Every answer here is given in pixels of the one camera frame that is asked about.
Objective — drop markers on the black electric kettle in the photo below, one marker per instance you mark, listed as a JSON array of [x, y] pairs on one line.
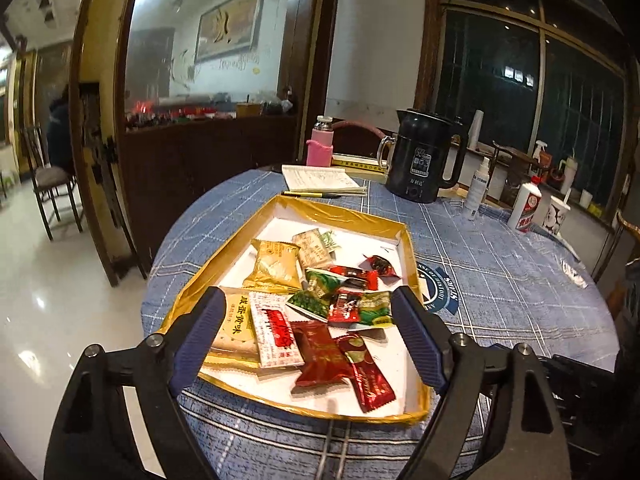
[[425, 160]]

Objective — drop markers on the row of assorted small goods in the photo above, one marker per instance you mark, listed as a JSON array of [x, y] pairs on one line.
[[200, 110]]

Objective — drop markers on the gold cracker packet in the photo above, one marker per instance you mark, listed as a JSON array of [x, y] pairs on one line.
[[275, 267]]

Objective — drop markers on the white notebook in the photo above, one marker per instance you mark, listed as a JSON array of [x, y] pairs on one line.
[[320, 177]]

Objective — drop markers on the dark red snack packet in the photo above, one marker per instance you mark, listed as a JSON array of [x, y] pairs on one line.
[[317, 355]]

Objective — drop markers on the stack of white paper cups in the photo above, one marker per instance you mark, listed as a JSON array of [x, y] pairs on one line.
[[475, 127]]

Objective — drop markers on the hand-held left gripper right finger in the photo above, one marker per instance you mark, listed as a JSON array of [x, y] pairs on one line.
[[417, 340]]

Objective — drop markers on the red twisted candy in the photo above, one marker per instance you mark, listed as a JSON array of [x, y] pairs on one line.
[[380, 265]]

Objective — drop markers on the white patterned paper cup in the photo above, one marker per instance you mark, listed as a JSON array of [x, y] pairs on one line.
[[556, 217]]

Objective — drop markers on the yellow flat book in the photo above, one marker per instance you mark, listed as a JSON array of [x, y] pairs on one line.
[[357, 162]]

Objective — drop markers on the long red candy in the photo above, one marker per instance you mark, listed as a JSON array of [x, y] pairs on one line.
[[352, 274]]

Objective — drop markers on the dark carved wooden chair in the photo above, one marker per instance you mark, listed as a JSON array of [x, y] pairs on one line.
[[515, 160]]

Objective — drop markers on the green snack packet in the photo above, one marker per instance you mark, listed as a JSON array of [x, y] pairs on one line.
[[306, 304], [375, 312], [320, 284]]

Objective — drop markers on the clear plastic wrapper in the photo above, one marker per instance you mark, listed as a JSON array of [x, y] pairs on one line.
[[574, 274]]

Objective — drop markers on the gold-rimmed white tray box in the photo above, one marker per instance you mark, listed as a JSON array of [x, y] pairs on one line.
[[280, 225]]

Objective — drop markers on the pink water bottle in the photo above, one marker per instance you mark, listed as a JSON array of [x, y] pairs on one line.
[[320, 147]]

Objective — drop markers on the framed wall picture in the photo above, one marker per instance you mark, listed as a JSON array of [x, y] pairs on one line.
[[230, 25]]

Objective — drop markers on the red small snack packet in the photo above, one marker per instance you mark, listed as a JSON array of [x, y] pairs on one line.
[[345, 310]]

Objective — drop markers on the white tumbler with straw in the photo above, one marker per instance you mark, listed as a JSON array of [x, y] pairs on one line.
[[568, 175]]

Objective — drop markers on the light wooden chair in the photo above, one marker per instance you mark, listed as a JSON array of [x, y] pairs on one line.
[[627, 227]]

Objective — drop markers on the small green-white packet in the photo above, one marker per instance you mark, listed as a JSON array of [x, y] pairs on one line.
[[331, 240]]

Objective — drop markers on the round-backed wooden chair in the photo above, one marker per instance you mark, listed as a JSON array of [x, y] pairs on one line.
[[350, 137]]

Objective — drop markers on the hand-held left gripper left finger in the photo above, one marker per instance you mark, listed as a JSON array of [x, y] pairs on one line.
[[200, 340]]

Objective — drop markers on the white trigger spray bottle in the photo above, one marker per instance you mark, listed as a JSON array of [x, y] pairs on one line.
[[539, 152]]

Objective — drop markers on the yellow pen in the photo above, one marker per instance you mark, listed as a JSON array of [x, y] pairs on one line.
[[310, 193]]

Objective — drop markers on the wooden glass partition cabinet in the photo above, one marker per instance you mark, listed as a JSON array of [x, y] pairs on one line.
[[200, 160]]

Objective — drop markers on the beige snack packet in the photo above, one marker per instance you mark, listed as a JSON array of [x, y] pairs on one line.
[[310, 247]]

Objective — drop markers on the dark window with wooden frame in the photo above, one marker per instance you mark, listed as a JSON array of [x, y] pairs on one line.
[[500, 60]]

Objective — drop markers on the white liquor bottle red label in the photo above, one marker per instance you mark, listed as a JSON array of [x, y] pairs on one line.
[[525, 207]]

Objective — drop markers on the red packet with green mark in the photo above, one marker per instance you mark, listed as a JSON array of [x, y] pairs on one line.
[[370, 380]]

